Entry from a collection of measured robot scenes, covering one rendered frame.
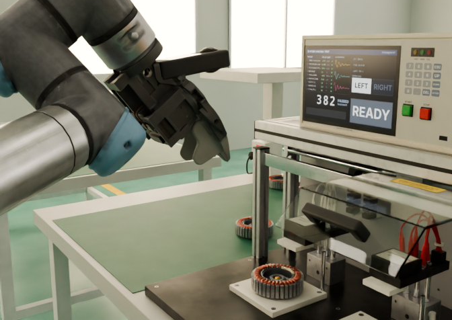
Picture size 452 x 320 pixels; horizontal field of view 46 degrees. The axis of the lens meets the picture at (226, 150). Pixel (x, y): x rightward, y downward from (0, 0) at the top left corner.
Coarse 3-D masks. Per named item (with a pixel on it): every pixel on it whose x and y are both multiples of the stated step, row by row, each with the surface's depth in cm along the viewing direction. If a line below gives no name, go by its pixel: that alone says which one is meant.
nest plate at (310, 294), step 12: (240, 288) 114; (312, 288) 114; (252, 300) 109; (264, 300) 109; (276, 300) 109; (288, 300) 109; (300, 300) 109; (312, 300) 110; (264, 312) 106; (276, 312) 105; (288, 312) 106
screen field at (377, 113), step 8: (352, 104) 108; (360, 104) 106; (368, 104) 104; (376, 104) 103; (384, 104) 101; (392, 104) 99; (352, 112) 108; (360, 112) 106; (368, 112) 104; (376, 112) 103; (384, 112) 101; (352, 120) 108; (360, 120) 106; (368, 120) 105; (376, 120) 103; (384, 120) 101
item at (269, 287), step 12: (276, 264) 118; (252, 276) 113; (264, 276) 115; (288, 276) 116; (300, 276) 112; (252, 288) 113; (264, 288) 109; (276, 288) 108; (288, 288) 108; (300, 288) 111
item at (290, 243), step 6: (288, 234) 116; (282, 240) 115; (288, 240) 115; (294, 240) 115; (300, 240) 113; (306, 240) 112; (288, 246) 113; (294, 246) 112; (300, 246) 112; (306, 246) 113; (312, 246) 114; (318, 246) 123; (318, 252) 123
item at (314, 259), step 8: (312, 256) 122; (320, 256) 121; (328, 256) 121; (336, 256) 121; (312, 264) 122; (320, 264) 120; (328, 264) 118; (336, 264) 118; (344, 264) 120; (312, 272) 122; (320, 272) 120; (328, 272) 118; (336, 272) 119; (344, 272) 120; (320, 280) 120; (328, 280) 118; (336, 280) 119
